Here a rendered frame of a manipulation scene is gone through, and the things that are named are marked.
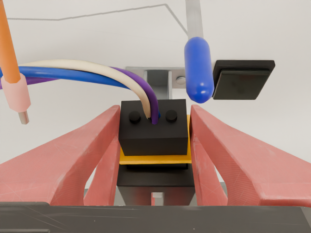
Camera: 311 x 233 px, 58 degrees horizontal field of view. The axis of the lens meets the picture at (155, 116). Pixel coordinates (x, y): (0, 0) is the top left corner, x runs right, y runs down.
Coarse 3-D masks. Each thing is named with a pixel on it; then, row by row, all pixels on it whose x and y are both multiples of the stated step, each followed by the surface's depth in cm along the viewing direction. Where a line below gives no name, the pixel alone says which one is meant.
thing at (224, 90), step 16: (224, 64) 19; (240, 64) 19; (256, 64) 19; (272, 64) 19; (224, 80) 20; (240, 80) 20; (256, 80) 20; (224, 96) 21; (240, 96) 21; (256, 96) 21
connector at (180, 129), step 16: (128, 112) 13; (160, 112) 13; (176, 112) 12; (128, 128) 12; (144, 128) 12; (160, 128) 12; (176, 128) 12; (128, 144) 12; (144, 144) 12; (160, 144) 12; (176, 144) 12
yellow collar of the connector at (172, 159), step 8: (120, 152) 14; (120, 160) 13; (128, 160) 13; (136, 160) 13; (144, 160) 13; (152, 160) 13; (160, 160) 13; (168, 160) 13; (176, 160) 13; (184, 160) 13
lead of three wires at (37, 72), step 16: (32, 64) 8; (48, 64) 8; (64, 64) 8; (80, 64) 8; (96, 64) 9; (0, 80) 8; (32, 80) 8; (48, 80) 8; (80, 80) 8; (96, 80) 9; (112, 80) 9; (128, 80) 9; (144, 80) 10; (144, 96) 10; (144, 112) 12
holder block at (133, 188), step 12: (120, 168) 15; (192, 168) 15; (120, 180) 14; (132, 180) 14; (144, 180) 14; (156, 180) 14; (168, 180) 14; (180, 180) 14; (192, 180) 14; (120, 192) 15; (132, 192) 15; (144, 192) 15; (168, 192) 15; (180, 192) 15; (192, 192) 15; (132, 204) 18; (144, 204) 18; (168, 204) 18; (180, 204) 18
